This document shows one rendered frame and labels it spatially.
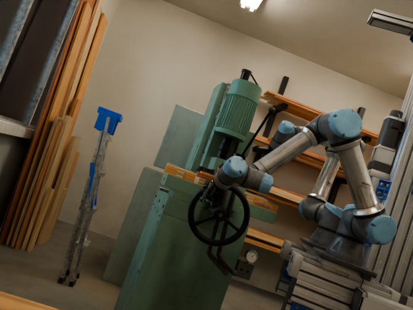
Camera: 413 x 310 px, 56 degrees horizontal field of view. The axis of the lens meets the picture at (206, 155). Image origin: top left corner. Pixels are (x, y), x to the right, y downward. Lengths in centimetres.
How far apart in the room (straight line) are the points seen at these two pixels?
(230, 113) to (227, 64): 256
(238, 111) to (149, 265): 90
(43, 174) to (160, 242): 142
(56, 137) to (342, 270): 220
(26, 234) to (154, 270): 146
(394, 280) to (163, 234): 106
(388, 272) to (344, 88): 331
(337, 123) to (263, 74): 322
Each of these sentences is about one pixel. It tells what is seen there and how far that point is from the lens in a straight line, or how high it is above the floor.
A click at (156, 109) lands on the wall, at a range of 441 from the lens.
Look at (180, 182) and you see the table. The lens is 189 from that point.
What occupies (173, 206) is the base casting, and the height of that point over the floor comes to 76.
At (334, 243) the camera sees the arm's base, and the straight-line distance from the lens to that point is 173.
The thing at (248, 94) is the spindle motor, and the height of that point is 144.
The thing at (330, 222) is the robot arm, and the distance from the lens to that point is 219.
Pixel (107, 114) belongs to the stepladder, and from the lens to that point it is 265.
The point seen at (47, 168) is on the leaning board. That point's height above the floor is 62.
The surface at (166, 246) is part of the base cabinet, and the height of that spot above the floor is 57.
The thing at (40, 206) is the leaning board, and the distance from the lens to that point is 316.
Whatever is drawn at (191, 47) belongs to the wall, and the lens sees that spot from 458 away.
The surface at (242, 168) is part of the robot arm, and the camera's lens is 137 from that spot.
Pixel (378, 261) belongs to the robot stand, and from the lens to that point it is 194.
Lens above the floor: 92
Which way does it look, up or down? 4 degrees up
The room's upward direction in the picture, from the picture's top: 20 degrees clockwise
